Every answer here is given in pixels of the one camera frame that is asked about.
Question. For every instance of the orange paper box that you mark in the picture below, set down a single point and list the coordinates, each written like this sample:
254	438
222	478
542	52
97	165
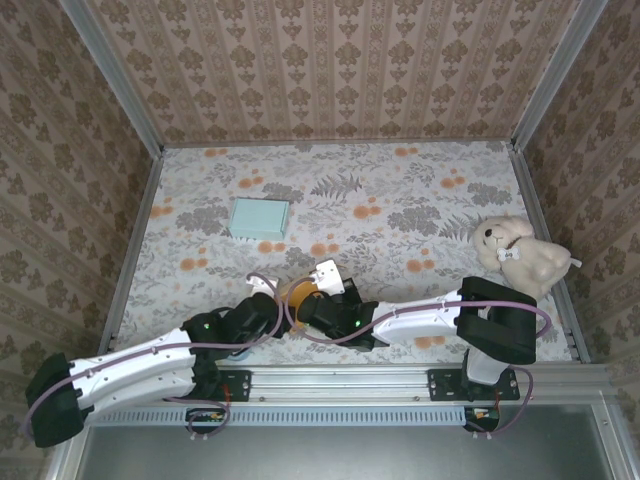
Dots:
300	295

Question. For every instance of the light blue paper box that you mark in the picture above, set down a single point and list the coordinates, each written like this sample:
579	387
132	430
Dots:
260	217

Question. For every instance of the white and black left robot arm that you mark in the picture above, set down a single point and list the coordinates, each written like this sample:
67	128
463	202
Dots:
130	365

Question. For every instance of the black connector board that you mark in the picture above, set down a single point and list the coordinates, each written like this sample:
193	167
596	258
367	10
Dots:
205	417
482	417

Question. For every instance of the grey metal panel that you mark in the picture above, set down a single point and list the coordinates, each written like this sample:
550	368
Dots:
350	455

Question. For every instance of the floral table mat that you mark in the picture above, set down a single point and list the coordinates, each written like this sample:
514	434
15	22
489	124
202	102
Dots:
400	175

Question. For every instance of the cream plush dog toy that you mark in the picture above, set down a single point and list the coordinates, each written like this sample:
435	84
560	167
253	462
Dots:
530	255

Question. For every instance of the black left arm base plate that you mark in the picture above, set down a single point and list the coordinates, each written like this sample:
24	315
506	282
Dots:
237	385

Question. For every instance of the aluminium mounting rail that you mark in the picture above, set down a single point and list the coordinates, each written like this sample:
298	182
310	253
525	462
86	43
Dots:
340	382

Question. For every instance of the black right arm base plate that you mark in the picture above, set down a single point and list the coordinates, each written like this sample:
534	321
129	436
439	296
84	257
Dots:
445	385

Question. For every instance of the aluminium table side rail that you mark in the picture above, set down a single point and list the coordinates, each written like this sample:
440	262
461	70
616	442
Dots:
146	200
531	190

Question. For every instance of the aluminium frame bar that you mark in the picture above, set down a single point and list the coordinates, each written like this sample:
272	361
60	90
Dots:
60	467
607	450

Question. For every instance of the aluminium frame post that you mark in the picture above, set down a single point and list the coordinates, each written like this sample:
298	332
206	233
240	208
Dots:
558	70
116	75

